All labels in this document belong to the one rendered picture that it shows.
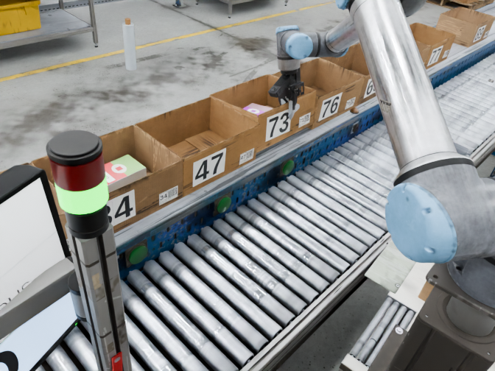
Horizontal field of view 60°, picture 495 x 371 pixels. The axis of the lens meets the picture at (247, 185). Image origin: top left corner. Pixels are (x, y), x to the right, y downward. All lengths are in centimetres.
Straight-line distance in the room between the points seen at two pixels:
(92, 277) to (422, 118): 66
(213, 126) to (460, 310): 125
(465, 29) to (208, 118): 238
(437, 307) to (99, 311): 82
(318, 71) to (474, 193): 172
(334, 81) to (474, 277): 161
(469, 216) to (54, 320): 70
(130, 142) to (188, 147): 27
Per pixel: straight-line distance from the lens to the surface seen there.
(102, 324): 62
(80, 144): 44
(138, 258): 148
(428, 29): 342
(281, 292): 148
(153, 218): 149
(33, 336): 73
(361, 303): 252
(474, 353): 114
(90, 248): 51
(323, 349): 230
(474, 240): 84
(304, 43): 165
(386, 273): 165
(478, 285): 101
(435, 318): 115
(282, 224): 171
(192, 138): 188
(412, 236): 83
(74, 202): 46
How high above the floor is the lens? 190
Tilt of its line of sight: 38 degrees down
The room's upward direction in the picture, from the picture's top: 7 degrees clockwise
